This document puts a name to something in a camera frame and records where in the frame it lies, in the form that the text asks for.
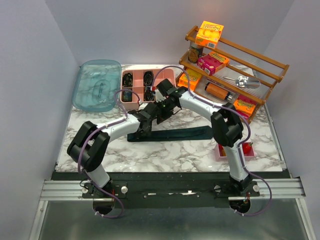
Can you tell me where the dark green tie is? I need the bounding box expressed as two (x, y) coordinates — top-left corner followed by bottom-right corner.
(127, 126), (213, 143)

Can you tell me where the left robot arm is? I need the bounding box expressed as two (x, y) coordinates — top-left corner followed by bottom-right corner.
(67, 103), (160, 198)

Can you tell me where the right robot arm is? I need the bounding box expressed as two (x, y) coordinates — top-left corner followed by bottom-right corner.
(155, 79), (250, 196)

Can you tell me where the rolled patterned tie front-middle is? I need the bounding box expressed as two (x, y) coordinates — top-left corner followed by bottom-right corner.
(143, 86), (155, 102)

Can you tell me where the pink divided organizer box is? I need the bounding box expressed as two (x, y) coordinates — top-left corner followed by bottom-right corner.
(120, 68), (176, 111)

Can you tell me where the rolled dark tie front-left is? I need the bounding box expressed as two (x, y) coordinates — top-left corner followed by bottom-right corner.
(122, 90), (133, 103)

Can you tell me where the rolled black tie back-middle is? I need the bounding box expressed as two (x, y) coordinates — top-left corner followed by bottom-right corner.
(143, 71), (154, 86)

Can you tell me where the orange sponge box lower left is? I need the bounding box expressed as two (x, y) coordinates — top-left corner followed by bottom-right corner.
(177, 68), (202, 91)

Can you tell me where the orange sponge box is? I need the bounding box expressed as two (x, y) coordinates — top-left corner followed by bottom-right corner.
(177, 68), (202, 91)
(233, 95), (257, 119)
(195, 21), (224, 49)

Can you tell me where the rolled black tie back-left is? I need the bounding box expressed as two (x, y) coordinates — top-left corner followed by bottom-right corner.
(122, 72), (133, 87)

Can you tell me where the orange cylindrical bottle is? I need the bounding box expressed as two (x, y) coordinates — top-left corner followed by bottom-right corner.
(204, 82), (236, 102)

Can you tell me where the wooden three-tier shelf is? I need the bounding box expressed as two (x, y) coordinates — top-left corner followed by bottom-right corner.
(179, 37), (289, 122)

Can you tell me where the pink sponge box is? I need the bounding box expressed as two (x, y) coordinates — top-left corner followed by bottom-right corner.
(197, 51), (230, 76)

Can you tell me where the dark tin can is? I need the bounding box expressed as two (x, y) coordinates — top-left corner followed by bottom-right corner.
(188, 41), (204, 64)

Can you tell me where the blue transparent lid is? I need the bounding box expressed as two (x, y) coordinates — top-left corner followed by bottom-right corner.
(72, 59), (122, 113)

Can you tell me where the small pink tray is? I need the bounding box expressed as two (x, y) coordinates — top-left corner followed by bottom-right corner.
(214, 144), (255, 162)

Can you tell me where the orange sponge box lower right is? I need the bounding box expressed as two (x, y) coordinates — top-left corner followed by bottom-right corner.
(233, 95), (257, 119)

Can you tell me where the metal scoop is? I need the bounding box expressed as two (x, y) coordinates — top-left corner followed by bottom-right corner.
(223, 75), (261, 89)

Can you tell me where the orange sponge box top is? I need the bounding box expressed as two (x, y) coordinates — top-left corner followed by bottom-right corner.
(195, 21), (224, 49)

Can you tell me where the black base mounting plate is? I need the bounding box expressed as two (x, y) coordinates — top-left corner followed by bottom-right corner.
(50, 171), (292, 213)

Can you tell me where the red toy pepper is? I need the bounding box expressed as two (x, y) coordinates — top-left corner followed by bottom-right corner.
(242, 142), (253, 155)

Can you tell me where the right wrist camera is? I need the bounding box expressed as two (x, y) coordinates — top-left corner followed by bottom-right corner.
(151, 87), (166, 103)

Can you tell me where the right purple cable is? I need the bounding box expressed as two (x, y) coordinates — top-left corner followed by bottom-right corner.
(149, 65), (273, 217)

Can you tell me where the aluminium frame rail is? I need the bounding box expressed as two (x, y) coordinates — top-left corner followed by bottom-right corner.
(40, 178), (306, 201)

